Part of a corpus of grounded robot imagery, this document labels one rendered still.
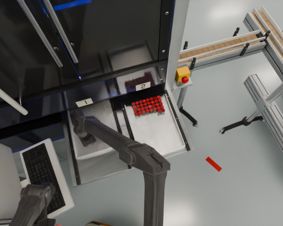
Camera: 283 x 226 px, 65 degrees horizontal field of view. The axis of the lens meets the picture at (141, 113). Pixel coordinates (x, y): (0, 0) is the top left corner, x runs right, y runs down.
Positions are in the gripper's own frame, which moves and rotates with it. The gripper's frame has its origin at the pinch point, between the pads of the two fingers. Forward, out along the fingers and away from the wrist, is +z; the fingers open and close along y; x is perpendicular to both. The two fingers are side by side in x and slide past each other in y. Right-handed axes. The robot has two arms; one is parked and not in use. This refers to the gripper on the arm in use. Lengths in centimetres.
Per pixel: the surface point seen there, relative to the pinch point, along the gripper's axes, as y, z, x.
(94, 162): -10.0, 7.4, 4.1
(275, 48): -9, 2, -131
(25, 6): 12, -75, -8
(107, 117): 10.1, 7.1, -14.9
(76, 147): 3.6, 7.1, 9.0
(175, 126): -16.7, 7.2, -46.0
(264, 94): -24, 40, -130
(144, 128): -8.1, 7.2, -30.0
